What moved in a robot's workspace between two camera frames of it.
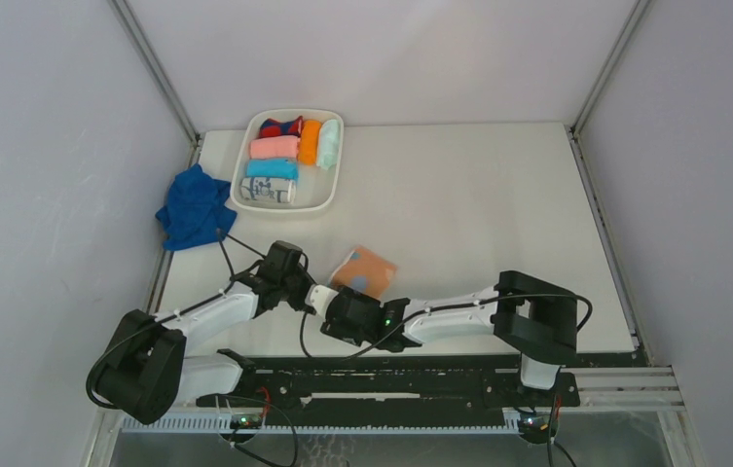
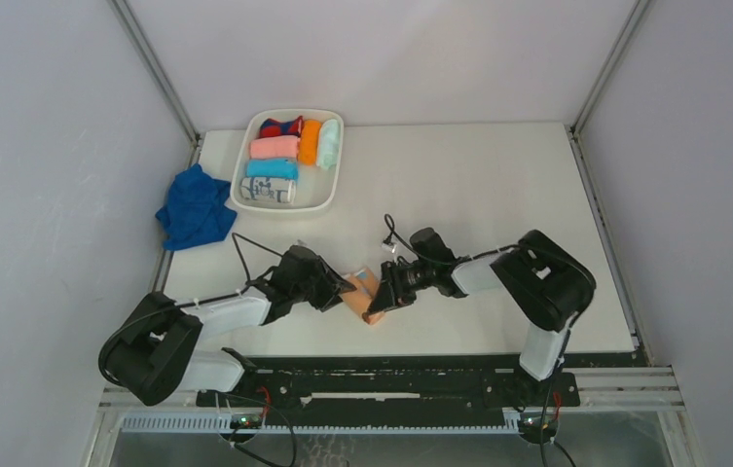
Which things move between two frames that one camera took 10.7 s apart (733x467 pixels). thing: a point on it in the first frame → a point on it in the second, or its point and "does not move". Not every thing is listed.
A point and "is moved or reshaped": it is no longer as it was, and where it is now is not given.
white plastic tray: [316, 188] does not move
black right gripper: [341, 335] → [391, 293]
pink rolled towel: [274, 147] does not move
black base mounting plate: [388, 389] does not move
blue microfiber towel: [196, 215] does not move
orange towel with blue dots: [363, 271] is moved or reshaped
